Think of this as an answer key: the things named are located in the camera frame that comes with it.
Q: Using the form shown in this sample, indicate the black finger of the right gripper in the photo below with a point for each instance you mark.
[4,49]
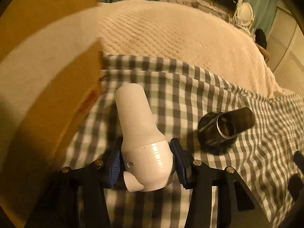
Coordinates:
[295,184]

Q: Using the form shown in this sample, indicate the round vanity mirror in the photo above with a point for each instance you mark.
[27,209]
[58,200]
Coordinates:
[245,15]

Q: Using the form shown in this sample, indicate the teal curtain right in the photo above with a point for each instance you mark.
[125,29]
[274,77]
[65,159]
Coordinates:
[264,11]

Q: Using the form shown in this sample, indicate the cream quilted blanket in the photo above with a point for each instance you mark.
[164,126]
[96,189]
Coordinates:
[168,30]

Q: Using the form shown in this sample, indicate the checkered bed sheet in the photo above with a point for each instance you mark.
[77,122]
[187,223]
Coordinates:
[179,95]

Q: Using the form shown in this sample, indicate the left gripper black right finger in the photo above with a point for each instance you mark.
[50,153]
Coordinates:
[219,196]

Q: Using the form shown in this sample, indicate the cardboard box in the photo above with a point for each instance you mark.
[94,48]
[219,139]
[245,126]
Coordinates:
[50,78]

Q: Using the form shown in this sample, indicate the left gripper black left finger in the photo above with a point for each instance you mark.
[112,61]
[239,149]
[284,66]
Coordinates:
[58,205]

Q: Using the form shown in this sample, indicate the black bag on chair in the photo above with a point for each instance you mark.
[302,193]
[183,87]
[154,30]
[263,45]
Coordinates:
[260,38]

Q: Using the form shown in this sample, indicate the white louvered wardrobe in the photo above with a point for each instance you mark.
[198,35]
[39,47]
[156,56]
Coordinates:
[285,46]

